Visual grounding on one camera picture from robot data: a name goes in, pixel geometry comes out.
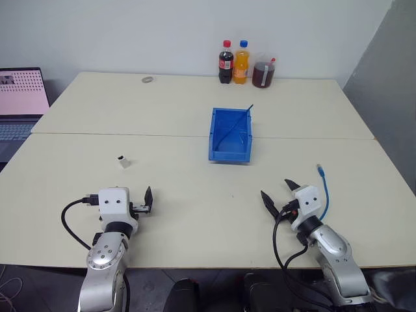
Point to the blue plastic bin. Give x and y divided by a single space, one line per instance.
230 139

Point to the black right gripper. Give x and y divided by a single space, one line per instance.
291 210

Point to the open laptop with pink screen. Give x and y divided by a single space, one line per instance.
19 100

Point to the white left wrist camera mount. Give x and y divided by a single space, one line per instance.
113 204

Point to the orange soda bottle, blue cap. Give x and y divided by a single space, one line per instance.
242 66

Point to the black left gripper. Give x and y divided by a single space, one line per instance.
140 209

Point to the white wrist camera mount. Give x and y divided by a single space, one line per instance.
113 204
307 203

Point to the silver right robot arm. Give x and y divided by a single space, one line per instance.
338 260

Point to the jar of dark brown liquid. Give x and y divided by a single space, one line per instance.
263 74

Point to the dark rounded shape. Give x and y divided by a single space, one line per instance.
182 295
260 292

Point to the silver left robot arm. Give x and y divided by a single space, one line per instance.
104 256

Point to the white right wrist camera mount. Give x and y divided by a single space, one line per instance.
307 203

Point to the cola bottle with red cap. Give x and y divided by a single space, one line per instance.
226 65

